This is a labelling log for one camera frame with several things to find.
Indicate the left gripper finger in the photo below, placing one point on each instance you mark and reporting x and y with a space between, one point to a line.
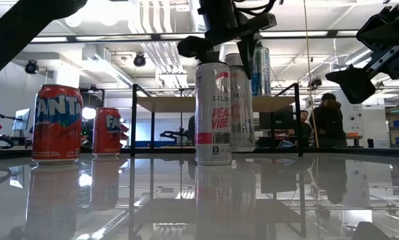
248 53
199 50

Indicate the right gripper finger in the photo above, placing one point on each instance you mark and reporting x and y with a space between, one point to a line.
352 85

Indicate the blue silver Red Bull can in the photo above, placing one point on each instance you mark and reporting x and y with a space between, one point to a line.
262 73

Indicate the white Celsius Peach Vibe can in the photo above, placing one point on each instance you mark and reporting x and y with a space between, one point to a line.
212 100

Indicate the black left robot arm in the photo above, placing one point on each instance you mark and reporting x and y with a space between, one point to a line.
19 26

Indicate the white cabinet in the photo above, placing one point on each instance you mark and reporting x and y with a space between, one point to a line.
355 116

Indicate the person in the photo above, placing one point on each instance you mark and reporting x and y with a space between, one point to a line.
305 128
330 123

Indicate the thin yellow pole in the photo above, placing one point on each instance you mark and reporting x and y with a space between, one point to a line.
310 66

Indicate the red Fanta can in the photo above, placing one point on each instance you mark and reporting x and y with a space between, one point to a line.
106 133
57 126

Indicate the round bright lamp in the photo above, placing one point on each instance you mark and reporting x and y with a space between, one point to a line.
88 113

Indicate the black rounded object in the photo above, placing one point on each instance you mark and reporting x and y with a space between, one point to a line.
369 233

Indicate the computer monitor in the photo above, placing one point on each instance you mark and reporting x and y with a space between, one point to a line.
22 120

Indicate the black ceiling camera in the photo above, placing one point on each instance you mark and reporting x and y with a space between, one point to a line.
31 66
139 60

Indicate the wooden shelf with black frame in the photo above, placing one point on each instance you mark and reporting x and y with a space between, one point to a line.
169 104

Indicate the black aluminium table frame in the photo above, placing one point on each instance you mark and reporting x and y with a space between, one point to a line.
352 151

